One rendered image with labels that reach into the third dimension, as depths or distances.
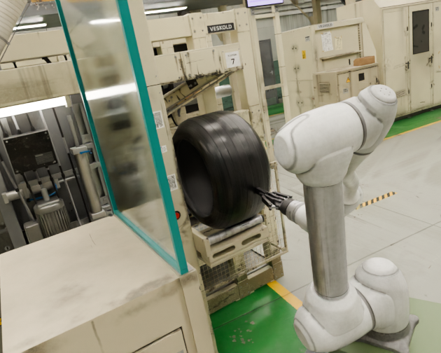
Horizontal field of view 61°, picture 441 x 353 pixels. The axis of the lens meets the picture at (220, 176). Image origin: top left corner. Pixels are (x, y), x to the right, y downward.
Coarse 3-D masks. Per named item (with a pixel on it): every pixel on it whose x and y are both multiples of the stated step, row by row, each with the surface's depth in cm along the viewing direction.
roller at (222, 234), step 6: (258, 216) 190; (240, 222) 187; (246, 222) 187; (252, 222) 188; (258, 222) 190; (228, 228) 182; (234, 228) 183; (240, 228) 184; (246, 228) 187; (216, 234) 179; (222, 234) 180; (228, 234) 181; (234, 234) 184; (210, 240) 176; (216, 240) 178
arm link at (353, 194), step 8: (352, 160) 104; (360, 160) 104; (352, 168) 108; (344, 176) 113; (352, 176) 116; (344, 184) 125; (352, 184) 125; (344, 192) 137; (352, 192) 136; (360, 192) 145; (344, 200) 139; (352, 200) 139; (360, 200) 145; (344, 208) 140; (352, 208) 142
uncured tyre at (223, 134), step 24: (192, 120) 175; (216, 120) 172; (240, 120) 174; (192, 144) 171; (216, 144) 163; (240, 144) 166; (192, 168) 214; (216, 168) 162; (240, 168) 163; (264, 168) 170; (192, 192) 211; (216, 192) 166; (240, 192) 165; (216, 216) 174; (240, 216) 175
